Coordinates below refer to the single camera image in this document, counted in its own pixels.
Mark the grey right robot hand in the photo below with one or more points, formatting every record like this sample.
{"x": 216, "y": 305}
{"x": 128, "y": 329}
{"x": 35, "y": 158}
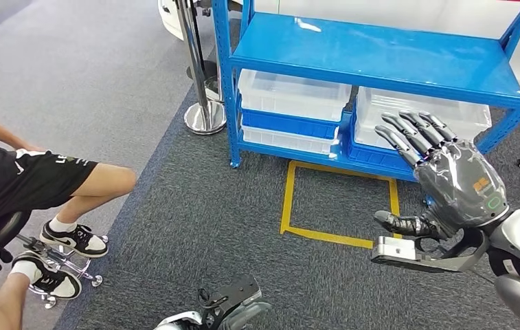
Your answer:
{"x": 464, "y": 186}

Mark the blue plastic bin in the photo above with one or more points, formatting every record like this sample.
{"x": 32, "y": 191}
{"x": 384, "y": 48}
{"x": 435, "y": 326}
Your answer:
{"x": 287, "y": 124}
{"x": 373, "y": 157}

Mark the clear plastic bin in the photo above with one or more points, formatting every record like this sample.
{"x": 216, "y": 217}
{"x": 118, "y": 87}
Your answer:
{"x": 291, "y": 95}
{"x": 287, "y": 140}
{"x": 378, "y": 109}

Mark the white car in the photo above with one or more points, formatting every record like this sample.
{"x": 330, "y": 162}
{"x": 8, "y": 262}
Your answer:
{"x": 378, "y": 11}

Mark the chrome wheeled stool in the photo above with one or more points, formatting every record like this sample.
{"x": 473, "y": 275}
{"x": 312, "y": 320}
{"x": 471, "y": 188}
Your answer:
{"x": 64, "y": 262}

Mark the seated person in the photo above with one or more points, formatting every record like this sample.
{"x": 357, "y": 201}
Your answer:
{"x": 18, "y": 182}

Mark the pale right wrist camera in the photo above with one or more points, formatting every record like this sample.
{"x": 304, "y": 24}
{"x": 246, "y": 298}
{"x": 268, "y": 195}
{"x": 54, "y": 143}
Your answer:
{"x": 394, "y": 250}

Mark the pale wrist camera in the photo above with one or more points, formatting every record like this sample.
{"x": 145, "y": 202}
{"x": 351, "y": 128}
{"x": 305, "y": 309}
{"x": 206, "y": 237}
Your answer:
{"x": 394, "y": 250}
{"x": 250, "y": 298}

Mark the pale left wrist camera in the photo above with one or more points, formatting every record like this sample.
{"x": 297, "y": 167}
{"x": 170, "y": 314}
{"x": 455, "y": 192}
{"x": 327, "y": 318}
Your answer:
{"x": 250, "y": 298}

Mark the chrome stanchion post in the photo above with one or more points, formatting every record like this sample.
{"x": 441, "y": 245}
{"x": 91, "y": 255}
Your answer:
{"x": 205, "y": 118}
{"x": 212, "y": 86}

